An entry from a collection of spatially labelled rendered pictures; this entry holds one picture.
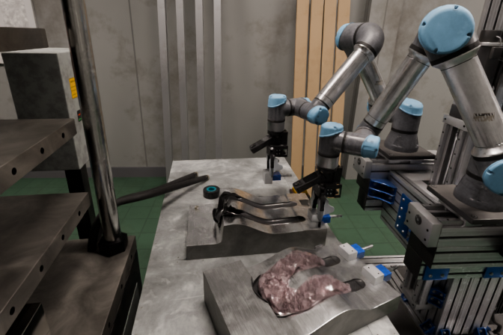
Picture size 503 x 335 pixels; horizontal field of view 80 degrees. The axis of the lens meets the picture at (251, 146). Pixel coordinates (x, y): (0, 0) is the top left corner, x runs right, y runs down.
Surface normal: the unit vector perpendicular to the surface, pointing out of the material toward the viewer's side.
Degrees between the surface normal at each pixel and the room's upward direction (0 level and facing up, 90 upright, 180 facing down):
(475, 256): 90
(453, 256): 90
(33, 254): 0
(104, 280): 0
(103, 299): 0
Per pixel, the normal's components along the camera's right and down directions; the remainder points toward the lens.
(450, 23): -0.51, 0.18
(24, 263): 0.02, -0.94
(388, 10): 0.07, 0.35
